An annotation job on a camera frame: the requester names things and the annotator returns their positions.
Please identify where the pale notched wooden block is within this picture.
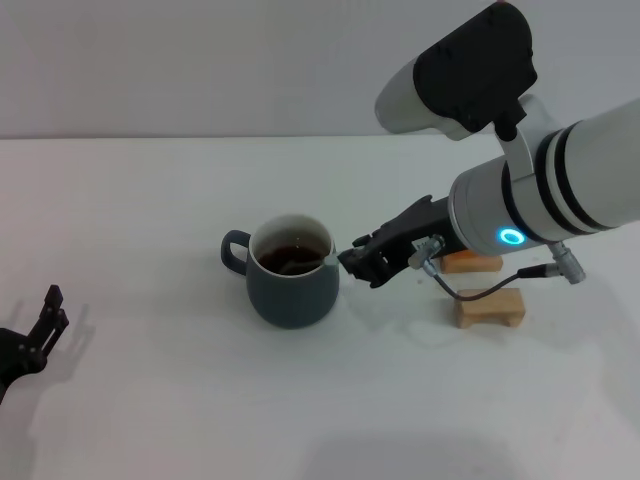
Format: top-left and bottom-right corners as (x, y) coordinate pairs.
(454, 287), (527, 330)

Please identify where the white and black wrist camera housing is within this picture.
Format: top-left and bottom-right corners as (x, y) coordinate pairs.
(373, 0), (540, 144)

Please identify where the dark grey ceramic mug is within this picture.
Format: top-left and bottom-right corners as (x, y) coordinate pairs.
(221, 213), (342, 330)

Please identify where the dark brown coffee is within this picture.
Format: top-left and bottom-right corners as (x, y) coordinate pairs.
(256, 244), (324, 277)

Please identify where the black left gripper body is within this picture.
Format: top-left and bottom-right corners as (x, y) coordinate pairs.
(0, 327), (44, 401)

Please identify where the metal spoon with light-blue handle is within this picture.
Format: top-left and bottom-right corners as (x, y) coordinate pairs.
(278, 254), (342, 276)

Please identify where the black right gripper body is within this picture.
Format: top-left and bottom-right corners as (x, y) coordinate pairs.
(368, 194), (464, 272)

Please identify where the orange-stained wooden block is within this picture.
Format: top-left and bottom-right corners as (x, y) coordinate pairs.
(439, 248), (504, 275)

